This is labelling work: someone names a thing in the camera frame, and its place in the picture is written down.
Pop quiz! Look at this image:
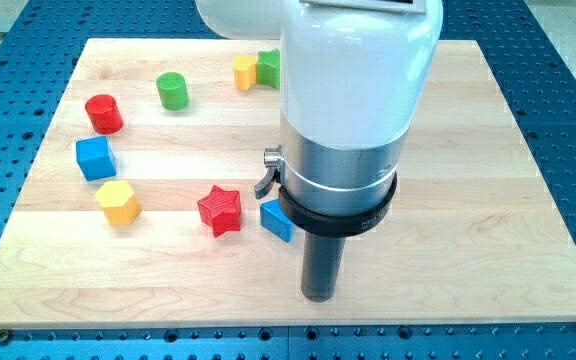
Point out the red cylinder block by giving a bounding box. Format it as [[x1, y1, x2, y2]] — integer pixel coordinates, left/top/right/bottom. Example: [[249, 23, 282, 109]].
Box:
[[85, 94, 124, 135]]

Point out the yellow heart block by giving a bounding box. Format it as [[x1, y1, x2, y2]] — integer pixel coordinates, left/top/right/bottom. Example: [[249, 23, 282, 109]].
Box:
[[232, 55, 258, 91]]

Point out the blue triangle block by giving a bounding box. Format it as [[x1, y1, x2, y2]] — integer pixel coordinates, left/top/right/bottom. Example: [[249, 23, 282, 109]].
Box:
[[260, 199, 294, 243]]

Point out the green star block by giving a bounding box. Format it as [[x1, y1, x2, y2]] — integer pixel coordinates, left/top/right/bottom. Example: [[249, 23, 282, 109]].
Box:
[[257, 49, 280, 89]]

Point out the yellow hexagon block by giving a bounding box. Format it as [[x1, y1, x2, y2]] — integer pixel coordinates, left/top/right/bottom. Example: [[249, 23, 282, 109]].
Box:
[[95, 180, 141, 226]]

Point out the blue cube block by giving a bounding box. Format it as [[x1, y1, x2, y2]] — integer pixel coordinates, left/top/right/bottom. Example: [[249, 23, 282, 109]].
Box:
[[75, 136, 117, 181]]

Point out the green cylinder block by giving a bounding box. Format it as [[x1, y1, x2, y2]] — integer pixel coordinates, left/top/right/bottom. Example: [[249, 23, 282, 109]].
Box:
[[156, 72, 190, 111]]

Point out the black clamp ring mount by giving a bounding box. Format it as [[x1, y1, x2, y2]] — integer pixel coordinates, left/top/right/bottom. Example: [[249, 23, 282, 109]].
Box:
[[278, 174, 398, 238]]

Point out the red star block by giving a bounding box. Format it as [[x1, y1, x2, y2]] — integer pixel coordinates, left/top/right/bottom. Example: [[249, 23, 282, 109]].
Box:
[[197, 185, 242, 237]]

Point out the light wooden board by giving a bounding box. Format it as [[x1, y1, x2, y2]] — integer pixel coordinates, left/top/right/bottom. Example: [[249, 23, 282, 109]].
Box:
[[0, 38, 576, 329]]

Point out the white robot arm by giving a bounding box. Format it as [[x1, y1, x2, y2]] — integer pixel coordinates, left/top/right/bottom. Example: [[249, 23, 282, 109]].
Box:
[[197, 0, 444, 302]]

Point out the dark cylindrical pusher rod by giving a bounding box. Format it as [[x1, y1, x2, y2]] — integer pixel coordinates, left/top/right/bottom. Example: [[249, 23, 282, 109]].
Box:
[[301, 233, 345, 302]]

